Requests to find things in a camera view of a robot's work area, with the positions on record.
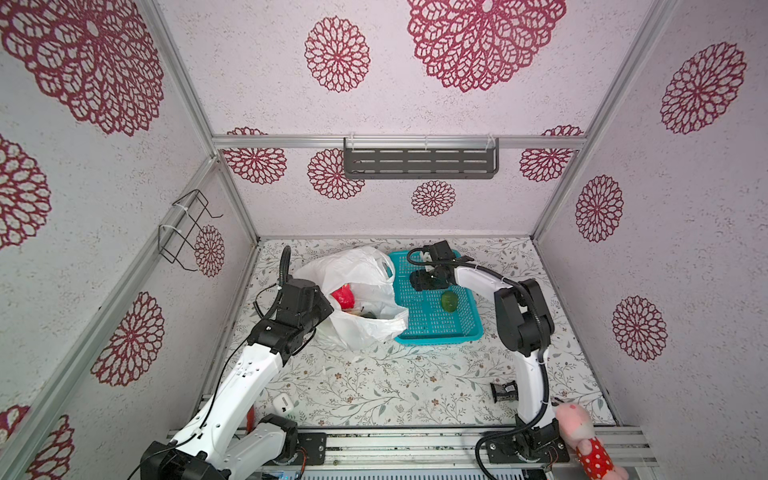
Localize white small adapter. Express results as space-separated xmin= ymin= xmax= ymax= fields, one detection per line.
xmin=272 ymin=393 xmax=295 ymax=415

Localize dark green avocado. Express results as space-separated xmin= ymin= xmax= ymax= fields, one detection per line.
xmin=440 ymin=290 xmax=459 ymax=313

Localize red handled tool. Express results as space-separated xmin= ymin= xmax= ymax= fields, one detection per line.
xmin=245 ymin=405 xmax=256 ymax=434

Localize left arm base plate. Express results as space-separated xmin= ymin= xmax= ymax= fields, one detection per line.
xmin=265 ymin=432 xmax=328 ymax=467

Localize small black packet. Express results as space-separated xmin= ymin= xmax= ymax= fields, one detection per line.
xmin=491 ymin=381 xmax=518 ymax=403

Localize red dragon fruit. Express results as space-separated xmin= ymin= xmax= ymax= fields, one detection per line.
xmin=331 ymin=284 xmax=356 ymax=310

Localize grey wall shelf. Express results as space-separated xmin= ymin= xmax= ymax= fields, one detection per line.
xmin=342 ymin=137 xmax=499 ymax=180

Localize teal plastic basket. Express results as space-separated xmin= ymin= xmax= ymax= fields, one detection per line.
xmin=389 ymin=250 xmax=484 ymax=346

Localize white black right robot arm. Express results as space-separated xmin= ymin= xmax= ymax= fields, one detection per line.
xmin=407 ymin=241 xmax=558 ymax=458

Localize white plastic bag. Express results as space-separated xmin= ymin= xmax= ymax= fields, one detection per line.
xmin=294 ymin=246 xmax=409 ymax=351

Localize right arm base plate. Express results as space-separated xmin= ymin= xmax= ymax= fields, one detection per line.
xmin=485 ymin=425 xmax=570 ymax=465

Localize pink plush toy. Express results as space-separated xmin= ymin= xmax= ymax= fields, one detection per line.
xmin=554 ymin=403 xmax=629 ymax=480

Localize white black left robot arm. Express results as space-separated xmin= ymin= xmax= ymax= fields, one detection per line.
xmin=130 ymin=247 xmax=333 ymax=479

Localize black wire wall rack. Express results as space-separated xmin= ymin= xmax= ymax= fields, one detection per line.
xmin=156 ymin=189 xmax=225 ymax=277

